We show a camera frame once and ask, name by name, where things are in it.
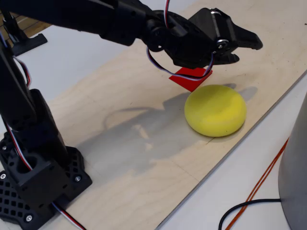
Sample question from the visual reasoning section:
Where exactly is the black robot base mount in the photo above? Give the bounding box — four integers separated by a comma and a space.
0, 130, 93, 230

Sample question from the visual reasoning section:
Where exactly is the thin black cable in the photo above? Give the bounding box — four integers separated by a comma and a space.
218, 198, 283, 230

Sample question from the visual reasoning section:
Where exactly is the red square marker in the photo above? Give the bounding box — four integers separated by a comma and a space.
168, 67, 213, 92

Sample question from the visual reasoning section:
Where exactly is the orange wire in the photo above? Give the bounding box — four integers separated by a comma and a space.
230, 143, 288, 230
224, 138, 290, 230

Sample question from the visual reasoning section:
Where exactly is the red white servo cable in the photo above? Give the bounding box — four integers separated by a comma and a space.
146, 46, 214, 81
4, 123, 33, 171
164, 0, 171, 29
51, 202, 86, 230

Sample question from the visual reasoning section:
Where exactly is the yellow round foam disc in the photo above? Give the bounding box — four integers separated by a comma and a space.
184, 84, 248, 138

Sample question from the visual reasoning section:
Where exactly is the grey round lamp base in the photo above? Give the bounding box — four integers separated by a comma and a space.
278, 92, 307, 230

